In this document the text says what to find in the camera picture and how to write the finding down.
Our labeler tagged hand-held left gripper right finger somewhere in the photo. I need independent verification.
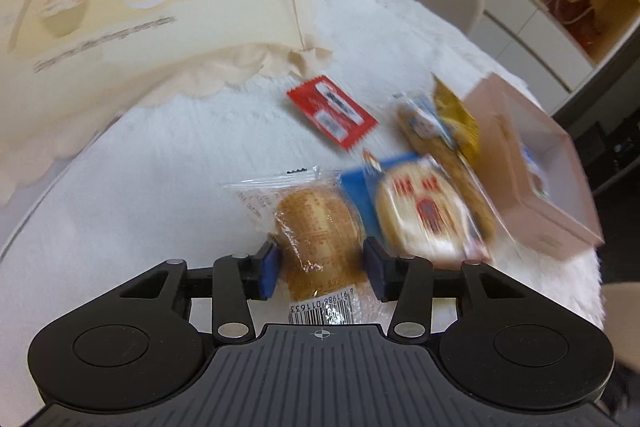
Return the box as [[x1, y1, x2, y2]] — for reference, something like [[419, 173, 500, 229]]
[[362, 237, 523, 342]]

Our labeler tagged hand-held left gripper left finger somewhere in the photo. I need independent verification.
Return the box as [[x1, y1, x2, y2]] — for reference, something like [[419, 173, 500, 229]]
[[119, 241, 279, 342]]

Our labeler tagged brown cracker clear packet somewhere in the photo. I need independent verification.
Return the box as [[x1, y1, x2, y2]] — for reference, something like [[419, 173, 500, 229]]
[[222, 166, 388, 325]]

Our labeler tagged pink cardboard box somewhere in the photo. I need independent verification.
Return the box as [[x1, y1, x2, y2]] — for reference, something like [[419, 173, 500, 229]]
[[462, 73, 606, 248]]

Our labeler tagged red snack packet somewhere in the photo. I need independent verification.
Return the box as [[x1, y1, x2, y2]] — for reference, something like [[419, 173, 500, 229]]
[[286, 75, 378, 151]]

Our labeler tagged yellow snack packet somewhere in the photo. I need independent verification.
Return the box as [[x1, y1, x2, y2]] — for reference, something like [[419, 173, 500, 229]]
[[432, 74, 483, 170]]

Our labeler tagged round white rice cracker packet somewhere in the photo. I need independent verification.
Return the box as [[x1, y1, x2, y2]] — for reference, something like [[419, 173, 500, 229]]
[[340, 149, 493, 265]]

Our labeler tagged brown cracker blue print packet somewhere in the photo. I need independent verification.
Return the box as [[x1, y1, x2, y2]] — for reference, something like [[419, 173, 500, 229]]
[[390, 92, 498, 243]]

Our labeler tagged white textured tablecloth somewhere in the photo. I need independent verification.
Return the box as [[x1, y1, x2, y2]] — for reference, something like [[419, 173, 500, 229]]
[[0, 0, 606, 338]]

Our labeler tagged blue white small packet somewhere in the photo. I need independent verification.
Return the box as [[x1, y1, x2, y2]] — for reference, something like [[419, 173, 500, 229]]
[[520, 147, 551, 202]]

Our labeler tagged cream cartoon print food cover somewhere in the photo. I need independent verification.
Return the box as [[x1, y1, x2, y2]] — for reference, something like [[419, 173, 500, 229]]
[[0, 0, 333, 208]]

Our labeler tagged white cabinet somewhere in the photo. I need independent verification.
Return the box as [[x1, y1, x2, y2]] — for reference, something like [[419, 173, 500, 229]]
[[335, 0, 591, 108]]

